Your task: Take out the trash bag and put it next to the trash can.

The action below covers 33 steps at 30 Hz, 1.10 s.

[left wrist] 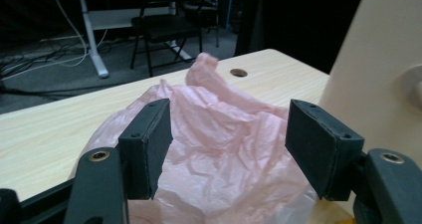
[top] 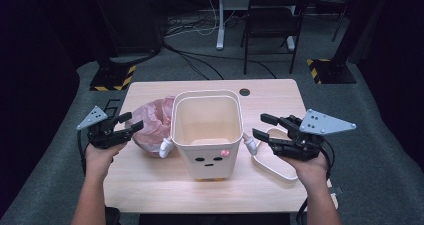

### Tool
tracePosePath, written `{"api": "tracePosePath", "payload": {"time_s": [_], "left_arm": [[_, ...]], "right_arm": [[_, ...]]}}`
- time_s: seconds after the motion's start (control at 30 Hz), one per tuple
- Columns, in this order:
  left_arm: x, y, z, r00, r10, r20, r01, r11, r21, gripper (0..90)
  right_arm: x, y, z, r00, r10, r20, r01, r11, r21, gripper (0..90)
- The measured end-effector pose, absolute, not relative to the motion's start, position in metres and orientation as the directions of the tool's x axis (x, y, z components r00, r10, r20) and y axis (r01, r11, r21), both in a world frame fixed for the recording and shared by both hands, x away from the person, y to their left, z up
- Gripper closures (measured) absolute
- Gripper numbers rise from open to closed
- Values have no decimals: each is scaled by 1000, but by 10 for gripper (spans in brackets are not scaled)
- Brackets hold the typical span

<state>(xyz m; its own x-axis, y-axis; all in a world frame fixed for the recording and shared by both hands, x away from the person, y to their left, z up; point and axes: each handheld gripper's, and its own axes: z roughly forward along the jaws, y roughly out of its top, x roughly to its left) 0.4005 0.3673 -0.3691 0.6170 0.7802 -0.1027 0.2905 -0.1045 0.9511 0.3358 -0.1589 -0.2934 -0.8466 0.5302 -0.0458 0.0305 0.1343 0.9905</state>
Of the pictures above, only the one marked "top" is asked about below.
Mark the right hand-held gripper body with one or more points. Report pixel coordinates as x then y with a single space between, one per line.
305 146

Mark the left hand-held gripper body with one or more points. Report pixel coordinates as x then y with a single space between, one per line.
103 136

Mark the pink plastic trash bag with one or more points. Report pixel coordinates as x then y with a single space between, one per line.
150 125

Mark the white trash bin with face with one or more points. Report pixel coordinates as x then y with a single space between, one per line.
206 165

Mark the person's left hand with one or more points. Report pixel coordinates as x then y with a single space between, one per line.
98 161

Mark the person's right hand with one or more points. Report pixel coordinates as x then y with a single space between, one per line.
313 173

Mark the black table grommet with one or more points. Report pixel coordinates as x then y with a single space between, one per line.
244 92

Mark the black striped stand base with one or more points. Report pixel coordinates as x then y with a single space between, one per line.
110 76
333 72

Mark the dark curtain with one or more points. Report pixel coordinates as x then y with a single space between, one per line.
33 85
393 68

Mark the person's dark clothing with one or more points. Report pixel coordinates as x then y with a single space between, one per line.
213 219

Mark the black chair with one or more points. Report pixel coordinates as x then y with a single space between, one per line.
273 18

